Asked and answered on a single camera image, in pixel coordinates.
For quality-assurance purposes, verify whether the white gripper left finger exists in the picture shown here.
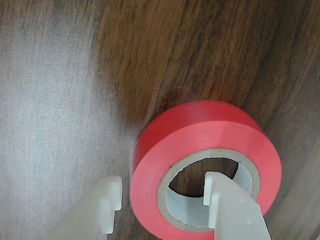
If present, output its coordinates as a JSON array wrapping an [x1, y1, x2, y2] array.
[[44, 175, 124, 240]]

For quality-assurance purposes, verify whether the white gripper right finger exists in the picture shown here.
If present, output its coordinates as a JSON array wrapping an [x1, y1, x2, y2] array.
[[202, 171, 272, 240]]

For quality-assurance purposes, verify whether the red tape roll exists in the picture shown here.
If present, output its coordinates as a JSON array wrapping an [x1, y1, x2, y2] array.
[[129, 100, 283, 240]]

